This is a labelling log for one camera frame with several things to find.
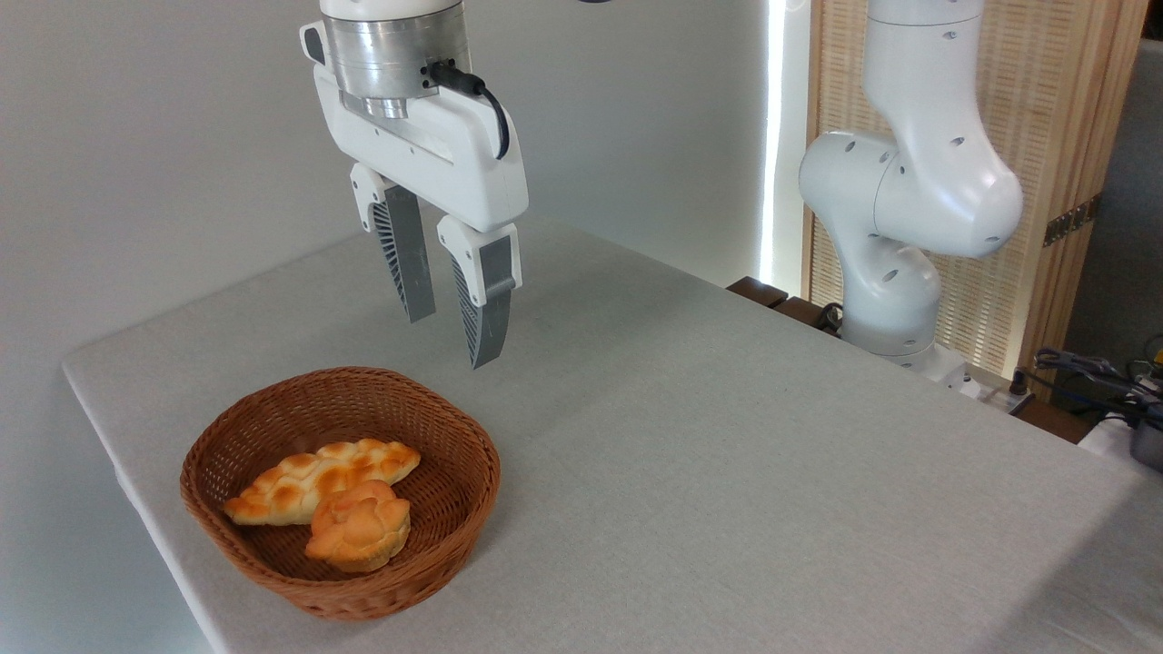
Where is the wooden slatted folding screen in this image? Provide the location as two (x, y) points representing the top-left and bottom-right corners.
(803, 0), (1151, 402)

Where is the long braided bread loaf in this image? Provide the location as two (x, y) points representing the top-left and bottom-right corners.
(224, 438), (422, 528)

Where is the metal screen hinge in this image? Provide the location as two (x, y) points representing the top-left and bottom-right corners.
(1042, 193), (1103, 248)

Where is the round orange bread bun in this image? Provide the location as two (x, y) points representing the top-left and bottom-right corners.
(304, 480), (413, 574)

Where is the bundle of dark cables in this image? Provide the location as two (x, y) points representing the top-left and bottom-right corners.
(1034, 347), (1163, 411)

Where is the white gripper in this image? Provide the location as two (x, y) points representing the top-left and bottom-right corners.
(300, 22), (531, 371)

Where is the grey metal pot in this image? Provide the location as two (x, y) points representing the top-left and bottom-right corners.
(1130, 416), (1163, 474)

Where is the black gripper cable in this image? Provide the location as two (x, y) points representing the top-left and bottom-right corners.
(425, 60), (512, 162)

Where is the dark brown wooden block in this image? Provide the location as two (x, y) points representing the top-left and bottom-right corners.
(726, 276), (790, 311)
(771, 295), (843, 339)

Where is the brown wicker basket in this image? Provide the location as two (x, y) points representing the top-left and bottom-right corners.
(179, 366), (502, 622)

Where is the white power strip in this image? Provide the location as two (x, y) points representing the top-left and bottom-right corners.
(959, 371), (1039, 417)

